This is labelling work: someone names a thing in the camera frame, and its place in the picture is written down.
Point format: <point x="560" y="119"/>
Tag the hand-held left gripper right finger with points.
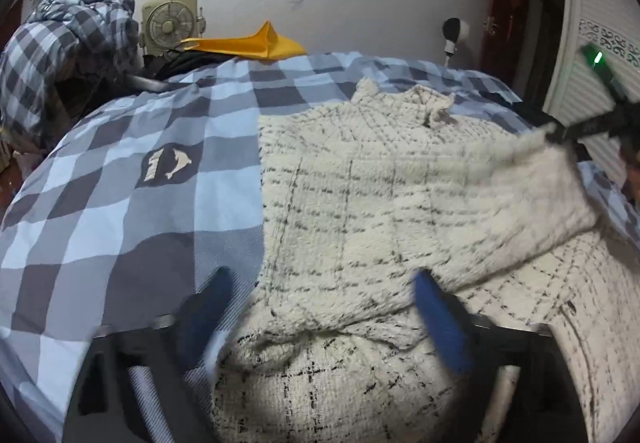
<point x="442" y="323"/>

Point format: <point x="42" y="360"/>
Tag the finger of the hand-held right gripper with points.
<point x="565" y="132"/>

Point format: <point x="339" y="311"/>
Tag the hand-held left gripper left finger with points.
<point x="202" y="318"/>

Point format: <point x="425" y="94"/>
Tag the cream plaid shirt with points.
<point x="400" y="223"/>

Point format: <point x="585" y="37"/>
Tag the dark red door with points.
<point x="520" y="23"/>

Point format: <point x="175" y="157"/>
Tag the blue grey checked bed sheet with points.
<point x="125" y="223"/>

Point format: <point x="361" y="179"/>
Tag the dark cloth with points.
<point x="175" y="65"/>

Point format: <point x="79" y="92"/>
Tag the yellow cloth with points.
<point x="250" y="45"/>

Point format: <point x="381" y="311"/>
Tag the beige box fan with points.
<point x="170" y="25"/>

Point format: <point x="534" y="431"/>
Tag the bundled checked quilt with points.
<point x="60" y="48"/>

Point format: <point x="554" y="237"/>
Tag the white security camera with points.
<point x="454" y="30"/>

